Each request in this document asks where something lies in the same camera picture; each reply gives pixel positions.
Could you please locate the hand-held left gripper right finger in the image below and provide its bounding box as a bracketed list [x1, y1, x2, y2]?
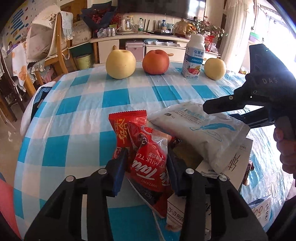
[167, 148, 269, 241]

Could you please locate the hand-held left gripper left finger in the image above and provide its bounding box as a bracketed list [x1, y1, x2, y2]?
[24, 148, 128, 241]

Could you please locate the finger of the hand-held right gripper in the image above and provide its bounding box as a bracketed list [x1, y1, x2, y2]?
[233, 105, 275, 129]
[203, 87, 262, 114]

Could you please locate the red milk tea packet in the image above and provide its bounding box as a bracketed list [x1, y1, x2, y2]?
[127, 122, 173, 193]

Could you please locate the white plastic mailer bag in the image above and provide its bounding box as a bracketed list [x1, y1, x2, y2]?
[147, 101, 251, 174]

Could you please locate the pink plastic basin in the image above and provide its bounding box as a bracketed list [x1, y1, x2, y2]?
[0, 173, 22, 239]

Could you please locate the person's right hand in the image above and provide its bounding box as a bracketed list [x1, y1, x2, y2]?
[273, 127, 296, 179]

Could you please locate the yellow pear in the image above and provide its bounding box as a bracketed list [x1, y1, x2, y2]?
[106, 49, 136, 80]
[204, 58, 226, 81]

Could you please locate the dark foil packet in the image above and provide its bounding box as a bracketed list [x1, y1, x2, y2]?
[128, 178, 167, 218]

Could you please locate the red snack packet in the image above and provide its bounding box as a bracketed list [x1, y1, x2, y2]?
[109, 110, 148, 160]

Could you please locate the white yogurt drink bottle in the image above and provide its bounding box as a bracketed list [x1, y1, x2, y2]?
[181, 34, 206, 80]

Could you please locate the white cardboard box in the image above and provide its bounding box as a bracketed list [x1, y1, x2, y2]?
[166, 137, 253, 232]

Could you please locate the blue white checkered tablecloth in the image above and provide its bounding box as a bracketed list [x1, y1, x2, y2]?
[14, 67, 294, 241]

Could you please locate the white curtain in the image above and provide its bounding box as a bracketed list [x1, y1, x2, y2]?
[222, 0, 250, 70]

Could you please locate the red plastic bag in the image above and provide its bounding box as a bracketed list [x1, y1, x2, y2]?
[205, 35, 219, 53]

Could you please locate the artificial flower arrangement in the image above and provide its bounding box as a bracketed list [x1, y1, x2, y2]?
[192, 16, 228, 42]

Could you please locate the red apple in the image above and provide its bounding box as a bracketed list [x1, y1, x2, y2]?
[142, 49, 170, 75]

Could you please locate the golden ornament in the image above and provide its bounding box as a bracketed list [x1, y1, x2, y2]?
[174, 20, 192, 37]

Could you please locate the white orange printed packet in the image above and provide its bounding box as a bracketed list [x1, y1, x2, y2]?
[248, 196, 274, 227]

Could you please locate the pink storage case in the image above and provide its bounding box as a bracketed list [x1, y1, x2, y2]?
[125, 40, 145, 62]

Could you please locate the white and navy cloth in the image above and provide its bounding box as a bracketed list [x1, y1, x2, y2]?
[20, 81, 58, 137]

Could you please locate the black television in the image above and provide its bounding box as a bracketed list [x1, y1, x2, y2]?
[118, 0, 206, 19]

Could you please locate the green plastic bin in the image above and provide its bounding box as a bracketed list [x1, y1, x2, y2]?
[75, 53, 94, 70]

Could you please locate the glass kettle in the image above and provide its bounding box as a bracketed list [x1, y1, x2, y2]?
[119, 16, 134, 35]

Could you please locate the white television cabinet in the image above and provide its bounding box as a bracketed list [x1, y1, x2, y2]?
[89, 32, 221, 68]

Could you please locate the light wooden chair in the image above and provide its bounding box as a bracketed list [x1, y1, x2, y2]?
[23, 11, 70, 98]

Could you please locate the clear bag of jars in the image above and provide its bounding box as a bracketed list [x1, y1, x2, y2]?
[97, 27, 116, 38]

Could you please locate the white cloth with orange print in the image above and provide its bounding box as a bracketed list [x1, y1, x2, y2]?
[11, 43, 29, 92]

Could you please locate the white printed bag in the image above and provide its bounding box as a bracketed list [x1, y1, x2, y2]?
[72, 20, 92, 46]

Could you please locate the navy wrapped red bouquet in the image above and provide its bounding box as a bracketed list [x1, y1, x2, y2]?
[80, 6, 118, 30]

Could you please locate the pale blue lace cloth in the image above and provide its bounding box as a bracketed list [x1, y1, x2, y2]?
[60, 11, 74, 42]

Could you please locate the wall poster with blue strips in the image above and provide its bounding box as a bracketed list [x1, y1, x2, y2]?
[6, 0, 33, 47]

